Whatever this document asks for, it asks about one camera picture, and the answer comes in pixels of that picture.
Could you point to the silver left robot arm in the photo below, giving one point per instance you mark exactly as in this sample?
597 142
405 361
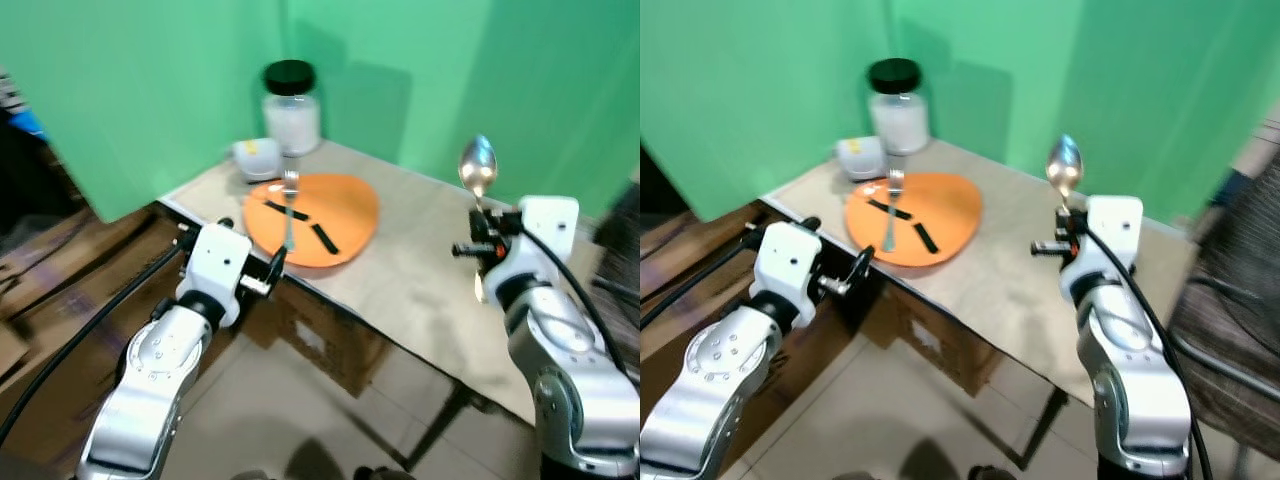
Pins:
712 372
150 372

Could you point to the orange plate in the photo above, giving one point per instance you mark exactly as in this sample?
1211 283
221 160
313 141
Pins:
340 205
945 205

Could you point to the glass jar with black lid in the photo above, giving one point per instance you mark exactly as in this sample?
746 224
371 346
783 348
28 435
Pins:
898 116
291 118

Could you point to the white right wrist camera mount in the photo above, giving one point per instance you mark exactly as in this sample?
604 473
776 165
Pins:
549 226
1114 224

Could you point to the black table leg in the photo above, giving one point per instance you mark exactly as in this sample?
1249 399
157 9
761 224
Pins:
1043 428
440 425

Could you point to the green backdrop board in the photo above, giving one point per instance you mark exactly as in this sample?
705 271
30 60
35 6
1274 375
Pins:
450 80
140 100
1100 70
760 100

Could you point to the dark woven chair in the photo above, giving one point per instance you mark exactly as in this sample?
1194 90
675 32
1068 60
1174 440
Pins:
1235 300

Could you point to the black robot right foot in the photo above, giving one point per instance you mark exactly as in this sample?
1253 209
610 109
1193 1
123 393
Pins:
378 473
992 473

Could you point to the silver metal spoon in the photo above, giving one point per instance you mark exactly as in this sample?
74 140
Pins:
478 165
1064 165

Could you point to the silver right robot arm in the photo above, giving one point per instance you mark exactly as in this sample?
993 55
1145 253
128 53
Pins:
562 352
1135 372

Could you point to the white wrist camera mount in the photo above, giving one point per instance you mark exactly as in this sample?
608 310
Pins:
549 226
215 262
787 262
1114 224

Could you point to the silver metal fork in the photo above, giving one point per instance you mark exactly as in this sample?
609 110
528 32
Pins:
890 232
290 232

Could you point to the brown cardboard box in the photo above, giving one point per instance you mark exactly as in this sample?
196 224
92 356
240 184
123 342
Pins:
315 335

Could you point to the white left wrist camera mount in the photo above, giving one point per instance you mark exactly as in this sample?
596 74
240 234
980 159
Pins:
215 262
787 262

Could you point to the black tape strip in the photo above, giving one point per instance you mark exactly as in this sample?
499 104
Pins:
926 238
276 207
324 238
879 206

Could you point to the small white cup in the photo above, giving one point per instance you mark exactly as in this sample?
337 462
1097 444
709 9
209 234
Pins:
860 157
256 158

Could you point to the beige table cloth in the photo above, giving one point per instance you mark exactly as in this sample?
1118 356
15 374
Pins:
1010 280
420 275

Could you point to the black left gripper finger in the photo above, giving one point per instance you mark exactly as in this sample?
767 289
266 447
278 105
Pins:
859 266
274 266

